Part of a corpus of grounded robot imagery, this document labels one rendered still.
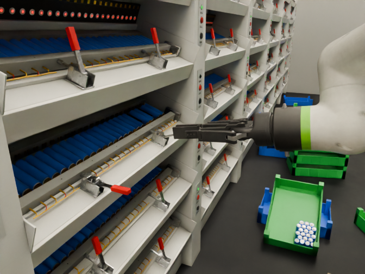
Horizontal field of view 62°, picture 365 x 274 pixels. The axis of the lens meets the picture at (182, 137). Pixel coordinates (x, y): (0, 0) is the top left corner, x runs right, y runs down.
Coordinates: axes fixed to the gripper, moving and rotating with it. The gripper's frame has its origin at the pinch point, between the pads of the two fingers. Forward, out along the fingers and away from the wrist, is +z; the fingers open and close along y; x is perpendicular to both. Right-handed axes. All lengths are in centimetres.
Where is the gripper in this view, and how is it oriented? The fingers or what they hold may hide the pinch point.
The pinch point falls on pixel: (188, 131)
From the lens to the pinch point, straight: 74.0
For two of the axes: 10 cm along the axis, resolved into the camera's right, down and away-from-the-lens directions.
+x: -1.4, -9.5, -2.7
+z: -9.1, 0.2, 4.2
